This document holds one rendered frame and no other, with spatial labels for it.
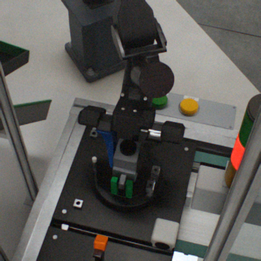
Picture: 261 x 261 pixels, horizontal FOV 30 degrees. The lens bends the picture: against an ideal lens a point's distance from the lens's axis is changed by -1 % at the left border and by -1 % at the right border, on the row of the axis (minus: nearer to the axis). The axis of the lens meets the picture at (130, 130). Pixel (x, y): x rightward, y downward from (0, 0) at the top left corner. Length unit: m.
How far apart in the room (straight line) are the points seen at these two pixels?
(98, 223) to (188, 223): 0.19
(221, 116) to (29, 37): 0.60
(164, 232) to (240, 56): 1.77
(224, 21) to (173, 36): 1.37
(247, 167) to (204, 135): 0.51
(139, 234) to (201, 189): 0.28
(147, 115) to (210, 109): 0.34
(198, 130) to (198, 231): 0.22
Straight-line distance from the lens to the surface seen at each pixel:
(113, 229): 0.96
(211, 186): 0.70
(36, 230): 0.99
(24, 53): 0.89
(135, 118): 0.80
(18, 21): 1.49
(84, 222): 0.97
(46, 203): 1.01
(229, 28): 2.74
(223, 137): 1.10
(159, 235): 0.93
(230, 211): 0.67
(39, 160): 1.17
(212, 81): 1.32
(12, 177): 1.16
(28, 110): 0.98
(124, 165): 0.91
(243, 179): 0.60
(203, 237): 1.02
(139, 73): 0.78
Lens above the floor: 1.85
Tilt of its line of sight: 55 degrees down
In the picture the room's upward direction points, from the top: 1 degrees clockwise
